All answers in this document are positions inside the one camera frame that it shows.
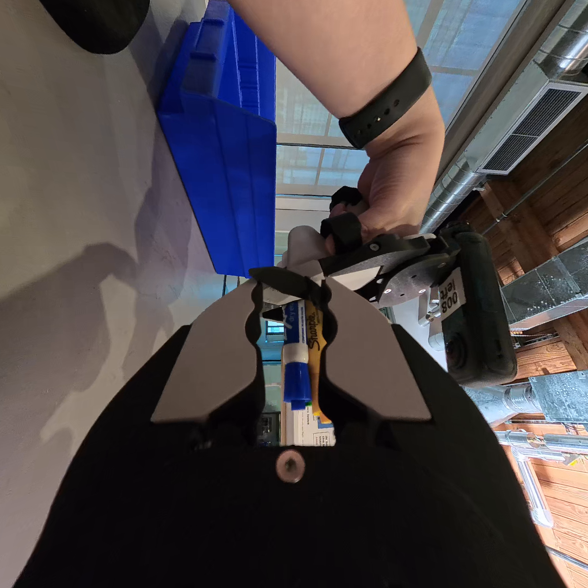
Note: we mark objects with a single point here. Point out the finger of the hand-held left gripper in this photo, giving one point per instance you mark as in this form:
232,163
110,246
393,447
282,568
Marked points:
353,279
280,297

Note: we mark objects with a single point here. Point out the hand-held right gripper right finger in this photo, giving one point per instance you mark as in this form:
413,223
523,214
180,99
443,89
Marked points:
376,367

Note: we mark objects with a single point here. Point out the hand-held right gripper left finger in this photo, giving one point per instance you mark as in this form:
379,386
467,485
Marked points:
206,367

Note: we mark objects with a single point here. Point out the yellow marker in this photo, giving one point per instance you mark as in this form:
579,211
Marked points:
314,349

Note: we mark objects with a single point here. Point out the blue dry erase marker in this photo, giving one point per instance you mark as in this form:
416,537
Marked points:
296,381

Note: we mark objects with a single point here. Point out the person's left forearm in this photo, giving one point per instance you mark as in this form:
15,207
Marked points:
330,50

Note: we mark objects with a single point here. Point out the person's left hand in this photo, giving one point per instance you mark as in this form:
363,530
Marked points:
399,193

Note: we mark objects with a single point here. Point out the white paper sign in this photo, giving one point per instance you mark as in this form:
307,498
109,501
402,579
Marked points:
303,432

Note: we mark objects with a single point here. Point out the black watch band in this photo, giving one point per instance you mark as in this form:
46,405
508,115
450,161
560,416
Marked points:
390,108

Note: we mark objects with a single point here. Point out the blue plastic bin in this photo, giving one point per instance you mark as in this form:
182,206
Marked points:
216,151

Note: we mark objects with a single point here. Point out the white ceiling air vent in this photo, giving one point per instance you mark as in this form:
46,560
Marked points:
528,133

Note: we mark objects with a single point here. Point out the metal ceiling pipe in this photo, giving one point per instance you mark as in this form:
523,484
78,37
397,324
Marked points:
542,441

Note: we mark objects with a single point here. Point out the black round object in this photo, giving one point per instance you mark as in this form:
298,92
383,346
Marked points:
96,23

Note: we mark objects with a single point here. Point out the round metal duct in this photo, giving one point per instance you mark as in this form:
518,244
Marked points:
452,183

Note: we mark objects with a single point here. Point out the rectangular metal duct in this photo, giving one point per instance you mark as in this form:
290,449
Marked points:
551,395
546,285

